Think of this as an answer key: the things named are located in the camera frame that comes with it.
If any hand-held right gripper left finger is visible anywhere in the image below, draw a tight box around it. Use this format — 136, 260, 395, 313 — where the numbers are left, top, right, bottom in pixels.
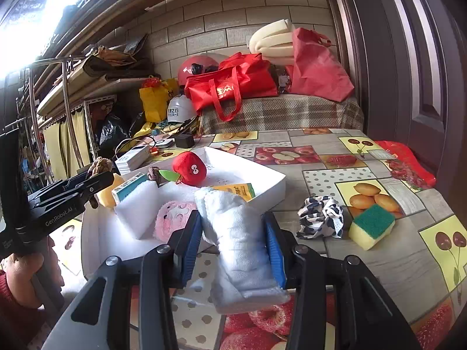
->
42, 209, 203, 350

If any small white flat box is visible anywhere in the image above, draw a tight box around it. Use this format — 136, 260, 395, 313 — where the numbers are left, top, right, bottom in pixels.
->
115, 145, 151, 171

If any red helmet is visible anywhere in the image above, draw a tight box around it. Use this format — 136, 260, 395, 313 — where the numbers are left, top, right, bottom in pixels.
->
177, 53, 230, 86

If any white cardboard box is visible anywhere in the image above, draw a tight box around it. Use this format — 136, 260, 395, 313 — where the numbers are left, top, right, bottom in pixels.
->
81, 146, 287, 281

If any black and white patterned cloth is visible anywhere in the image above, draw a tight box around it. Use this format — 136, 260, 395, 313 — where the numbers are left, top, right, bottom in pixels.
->
296, 196, 345, 239

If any person's left hand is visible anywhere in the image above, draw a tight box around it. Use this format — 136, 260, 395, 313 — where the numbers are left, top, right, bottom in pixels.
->
5, 253, 46, 309

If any red fabric bag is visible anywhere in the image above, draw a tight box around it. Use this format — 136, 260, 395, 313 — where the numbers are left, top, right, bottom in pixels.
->
285, 27, 355, 102

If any person's left forearm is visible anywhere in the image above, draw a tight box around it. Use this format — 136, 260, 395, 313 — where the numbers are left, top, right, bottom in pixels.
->
0, 270, 35, 350

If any white foam block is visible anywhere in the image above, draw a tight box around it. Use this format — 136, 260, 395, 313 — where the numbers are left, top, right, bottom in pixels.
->
114, 181, 165, 240

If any dark wooden door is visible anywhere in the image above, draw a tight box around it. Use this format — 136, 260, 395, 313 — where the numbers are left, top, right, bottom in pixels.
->
317, 0, 467, 208

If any white towel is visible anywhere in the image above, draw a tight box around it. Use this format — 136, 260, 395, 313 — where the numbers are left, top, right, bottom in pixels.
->
194, 187, 291, 315

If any cream foam roll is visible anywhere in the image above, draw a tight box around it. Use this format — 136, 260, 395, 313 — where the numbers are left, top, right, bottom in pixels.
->
249, 19, 297, 66

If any plaid blanket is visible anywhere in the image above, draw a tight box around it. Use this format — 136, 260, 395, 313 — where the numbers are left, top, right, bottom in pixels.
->
199, 94, 365, 135

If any red apple plush toy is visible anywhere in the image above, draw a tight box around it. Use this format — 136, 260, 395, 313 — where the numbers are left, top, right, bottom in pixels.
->
158, 151, 207, 186

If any red tote bag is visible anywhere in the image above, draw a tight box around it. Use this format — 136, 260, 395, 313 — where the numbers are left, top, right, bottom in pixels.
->
184, 52, 278, 122

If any fruit print tablecloth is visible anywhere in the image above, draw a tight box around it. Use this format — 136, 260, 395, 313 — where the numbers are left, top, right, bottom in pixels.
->
51, 127, 467, 350

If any black plastic bag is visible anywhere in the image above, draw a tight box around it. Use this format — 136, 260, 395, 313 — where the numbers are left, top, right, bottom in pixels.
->
99, 111, 147, 154

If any small teal box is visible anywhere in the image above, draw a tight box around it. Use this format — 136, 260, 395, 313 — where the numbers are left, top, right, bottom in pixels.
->
111, 172, 149, 205

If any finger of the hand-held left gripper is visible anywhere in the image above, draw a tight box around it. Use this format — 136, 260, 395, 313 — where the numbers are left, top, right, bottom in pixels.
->
27, 171, 115, 205

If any green and yellow sponge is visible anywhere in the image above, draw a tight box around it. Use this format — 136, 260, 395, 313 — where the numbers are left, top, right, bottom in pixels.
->
348, 204, 396, 251

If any pink plush toy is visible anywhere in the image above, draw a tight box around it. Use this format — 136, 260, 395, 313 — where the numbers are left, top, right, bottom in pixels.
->
153, 200, 198, 242

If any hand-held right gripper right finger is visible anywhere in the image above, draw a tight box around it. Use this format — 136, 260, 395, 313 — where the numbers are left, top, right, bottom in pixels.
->
263, 211, 424, 350

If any white helmet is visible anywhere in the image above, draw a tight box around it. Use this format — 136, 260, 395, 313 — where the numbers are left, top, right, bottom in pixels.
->
167, 94, 198, 123

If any red plastic bag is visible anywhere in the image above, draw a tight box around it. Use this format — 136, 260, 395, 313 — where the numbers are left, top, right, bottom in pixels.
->
375, 140, 437, 189

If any yellow and green carton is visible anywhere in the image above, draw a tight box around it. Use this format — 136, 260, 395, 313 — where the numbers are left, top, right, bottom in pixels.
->
212, 183, 257, 203

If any metal storage rack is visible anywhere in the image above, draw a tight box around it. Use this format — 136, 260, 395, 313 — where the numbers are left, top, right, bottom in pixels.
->
15, 55, 121, 185

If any small black box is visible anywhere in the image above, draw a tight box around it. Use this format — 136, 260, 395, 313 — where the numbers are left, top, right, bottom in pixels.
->
174, 134, 196, 149

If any pale yellow foam fruit piece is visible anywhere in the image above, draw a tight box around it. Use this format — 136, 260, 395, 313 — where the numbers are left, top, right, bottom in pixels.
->
95, 173, 125, 209

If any yellow bag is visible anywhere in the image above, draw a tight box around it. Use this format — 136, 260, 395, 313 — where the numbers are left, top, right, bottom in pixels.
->
139, 78, 179, 123

